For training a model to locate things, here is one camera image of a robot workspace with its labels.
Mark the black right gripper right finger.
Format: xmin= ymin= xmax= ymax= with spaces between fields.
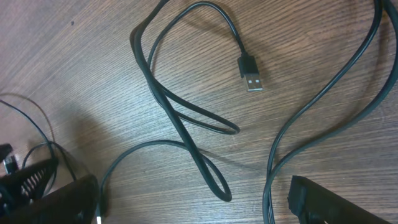
xmin=288 ymin=175 xmax=389 ymax=224

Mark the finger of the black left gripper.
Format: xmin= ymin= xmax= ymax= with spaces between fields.
xmin=1 ymin=159 xmax=58 ymax=215

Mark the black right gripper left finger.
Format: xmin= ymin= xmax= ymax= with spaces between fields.
xmin=1 ymin=174 xmax=100 ymax=224

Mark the black cable bundle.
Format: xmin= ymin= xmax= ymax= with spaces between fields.
xmin=262 ymin=0 xmax=398 ymax=224

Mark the thin black usb cable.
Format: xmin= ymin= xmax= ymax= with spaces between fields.
xmin=0 ymin=93 xmax=77 ymax=194

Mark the thick black usb cable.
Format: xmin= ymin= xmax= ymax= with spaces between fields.
xmin=95 ymin=0 xmax=264 ymax=224

